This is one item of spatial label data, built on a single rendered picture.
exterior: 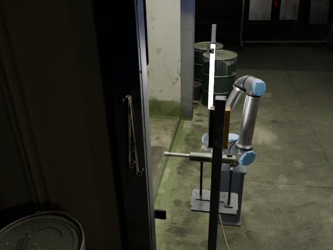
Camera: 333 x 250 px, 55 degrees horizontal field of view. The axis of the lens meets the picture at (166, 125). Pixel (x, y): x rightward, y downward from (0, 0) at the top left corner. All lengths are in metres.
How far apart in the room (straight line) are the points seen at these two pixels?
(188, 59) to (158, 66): 0.47
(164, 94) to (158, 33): 0.94
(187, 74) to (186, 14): 0.86
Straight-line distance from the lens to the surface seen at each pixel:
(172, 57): 4.85
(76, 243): 2.08
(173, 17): 4.73
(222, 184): 3.04
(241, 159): 2.75
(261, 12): 9.48
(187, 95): 5.01
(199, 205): 2.34
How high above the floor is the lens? 2.33
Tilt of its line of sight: 27 degrees down
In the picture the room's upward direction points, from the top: 2 degrees counter-clockwise
